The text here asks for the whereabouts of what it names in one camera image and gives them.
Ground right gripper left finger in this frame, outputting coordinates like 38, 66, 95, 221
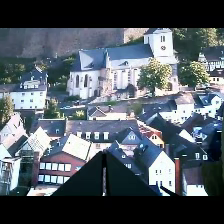
50, 151, 104, 197

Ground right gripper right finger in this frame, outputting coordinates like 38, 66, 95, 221
105, 151, 160, 197

